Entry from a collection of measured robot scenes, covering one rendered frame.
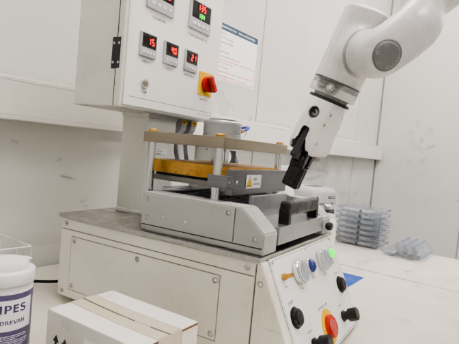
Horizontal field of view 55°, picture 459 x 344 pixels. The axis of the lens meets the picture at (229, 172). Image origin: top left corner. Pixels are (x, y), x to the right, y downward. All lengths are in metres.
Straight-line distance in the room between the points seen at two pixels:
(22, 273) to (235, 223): 0.32
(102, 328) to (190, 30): 0.66
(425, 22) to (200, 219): 0.46
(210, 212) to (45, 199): 0.60
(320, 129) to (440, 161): 2.54
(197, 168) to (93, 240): 0.25
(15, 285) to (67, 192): 0.59
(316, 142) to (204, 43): 0.43
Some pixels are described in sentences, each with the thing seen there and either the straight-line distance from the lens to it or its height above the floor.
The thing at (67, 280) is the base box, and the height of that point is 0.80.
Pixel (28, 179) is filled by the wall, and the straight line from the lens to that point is 1.19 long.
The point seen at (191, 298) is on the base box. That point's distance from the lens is 0.76.
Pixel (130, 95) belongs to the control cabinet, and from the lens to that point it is 0.87.
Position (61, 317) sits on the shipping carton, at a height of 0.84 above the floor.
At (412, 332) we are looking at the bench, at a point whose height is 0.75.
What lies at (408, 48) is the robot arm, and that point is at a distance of 0.74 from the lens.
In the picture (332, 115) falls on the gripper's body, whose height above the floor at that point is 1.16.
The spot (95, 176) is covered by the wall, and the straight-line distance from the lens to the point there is 1.30.
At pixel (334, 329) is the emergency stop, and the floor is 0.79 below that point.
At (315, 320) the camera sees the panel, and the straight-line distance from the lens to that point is 0.80.
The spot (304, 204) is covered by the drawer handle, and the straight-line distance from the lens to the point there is 0.81.
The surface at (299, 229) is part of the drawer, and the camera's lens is 0.81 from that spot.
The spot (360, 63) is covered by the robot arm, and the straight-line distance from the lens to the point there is 0.72.
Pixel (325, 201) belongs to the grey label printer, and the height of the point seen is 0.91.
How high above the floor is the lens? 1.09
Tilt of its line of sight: 3 degrees down
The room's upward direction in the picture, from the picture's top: 5 degrees clockwise
